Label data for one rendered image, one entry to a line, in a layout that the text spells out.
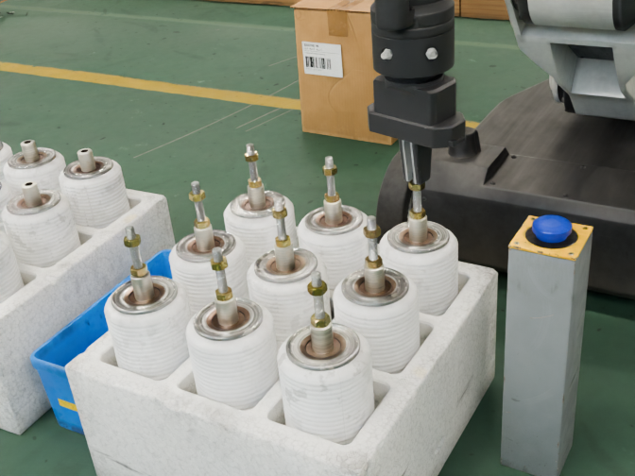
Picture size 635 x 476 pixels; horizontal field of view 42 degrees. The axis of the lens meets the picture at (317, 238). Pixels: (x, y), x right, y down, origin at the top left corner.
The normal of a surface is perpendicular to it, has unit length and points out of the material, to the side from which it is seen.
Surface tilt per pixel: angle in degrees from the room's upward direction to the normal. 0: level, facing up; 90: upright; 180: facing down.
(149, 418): 90
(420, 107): 90
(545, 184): 0
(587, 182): 0
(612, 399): 0
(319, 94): 89
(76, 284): 90
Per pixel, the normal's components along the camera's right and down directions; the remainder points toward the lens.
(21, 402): 0.88, 0.17
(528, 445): -0.50, 0.47
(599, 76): -0.47, -0.04
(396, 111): -0.69, 0.41
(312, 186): -0.08, -0.86
